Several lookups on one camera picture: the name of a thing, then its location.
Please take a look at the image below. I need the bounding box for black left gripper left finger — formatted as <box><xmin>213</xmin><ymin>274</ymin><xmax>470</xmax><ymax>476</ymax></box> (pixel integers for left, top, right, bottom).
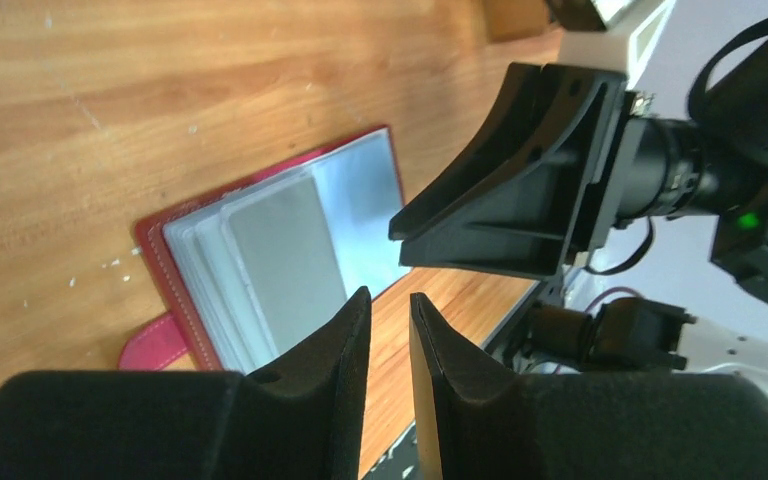
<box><xmin>0</xmin><ymin>288</ymin><xmax>371</xmax><ymax>479</ymax></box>

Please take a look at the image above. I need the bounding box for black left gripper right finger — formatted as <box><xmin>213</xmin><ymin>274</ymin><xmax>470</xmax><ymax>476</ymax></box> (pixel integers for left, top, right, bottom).
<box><xmin>410</xmin><ymin>293</ymin><xmax>768</xmax><ymax>479</ymax></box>

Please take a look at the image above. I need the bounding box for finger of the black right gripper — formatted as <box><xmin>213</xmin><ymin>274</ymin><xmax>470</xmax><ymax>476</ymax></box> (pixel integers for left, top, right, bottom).
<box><xmin>389</xmin><ymin>63</ymin><xmax>628</xmax><ymax>279</ymax></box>

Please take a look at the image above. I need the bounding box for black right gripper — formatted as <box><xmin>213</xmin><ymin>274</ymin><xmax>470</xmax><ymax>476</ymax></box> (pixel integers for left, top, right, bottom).
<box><xmin>595</xmin><ymin>17</ymin><xmax>768</xmax><ymax>304</ymax></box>

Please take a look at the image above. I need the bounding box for red leather card holder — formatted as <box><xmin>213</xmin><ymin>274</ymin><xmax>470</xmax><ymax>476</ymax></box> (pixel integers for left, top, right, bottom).
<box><xmin>118</xmin><ymin>125</ymin><xmax>407</xmax><ymax>373</ymax></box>

